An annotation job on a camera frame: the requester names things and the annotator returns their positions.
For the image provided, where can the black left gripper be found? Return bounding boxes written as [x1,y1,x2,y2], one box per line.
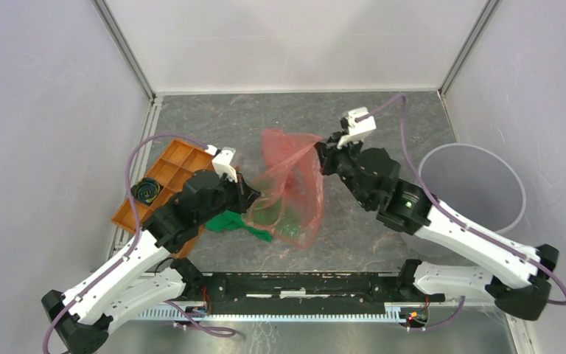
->
[197,168,261,225]

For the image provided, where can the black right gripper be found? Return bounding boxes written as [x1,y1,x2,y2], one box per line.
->
[313,130,373,209]

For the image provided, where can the red plastic trash bag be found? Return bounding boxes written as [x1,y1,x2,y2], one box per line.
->
[242,128,325,249]

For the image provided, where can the grey plastic trash bin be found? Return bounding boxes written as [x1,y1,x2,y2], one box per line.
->
[412,143,526,243]

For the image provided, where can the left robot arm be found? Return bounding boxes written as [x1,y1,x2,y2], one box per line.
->
[41,170,260,353]

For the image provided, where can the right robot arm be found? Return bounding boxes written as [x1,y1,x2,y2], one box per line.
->
[315,133,559,321]

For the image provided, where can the green cloth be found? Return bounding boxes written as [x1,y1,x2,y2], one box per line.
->
[205,211,273,242]

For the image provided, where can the orange compartment tray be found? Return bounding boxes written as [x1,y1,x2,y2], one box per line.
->
[110,139,214,254]

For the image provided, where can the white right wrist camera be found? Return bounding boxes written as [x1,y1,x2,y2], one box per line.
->
[336,107,376,149]

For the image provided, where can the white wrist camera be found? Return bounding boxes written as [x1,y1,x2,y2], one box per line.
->
[206,145,238,183]
[336,107,376,149]

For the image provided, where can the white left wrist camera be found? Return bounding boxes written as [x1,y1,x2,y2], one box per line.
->
[206,145,238,183]

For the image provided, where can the slotted cable duct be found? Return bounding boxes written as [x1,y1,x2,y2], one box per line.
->
[134,304,409,324]

